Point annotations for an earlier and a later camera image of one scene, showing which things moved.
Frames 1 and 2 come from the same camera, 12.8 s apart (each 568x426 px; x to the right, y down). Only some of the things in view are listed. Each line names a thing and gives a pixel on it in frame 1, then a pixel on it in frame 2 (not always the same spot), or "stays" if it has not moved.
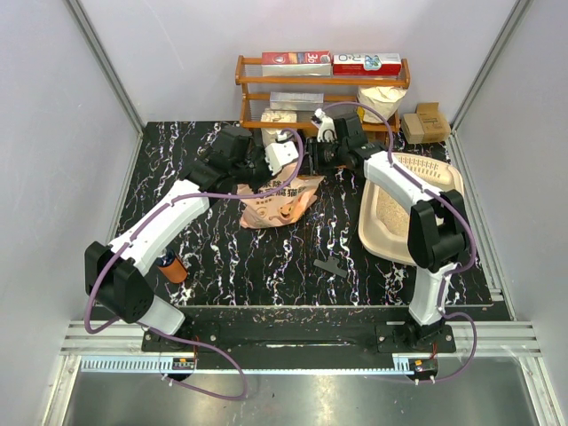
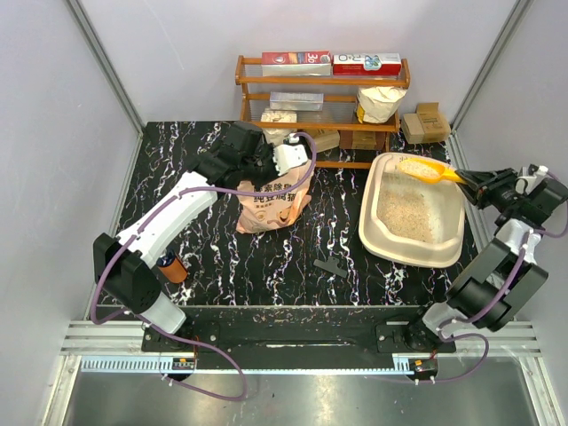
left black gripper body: [254, 170] stays
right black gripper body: [324, 155] to [500, 193]
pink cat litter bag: [281, 207] stays
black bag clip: [330, 265] stays
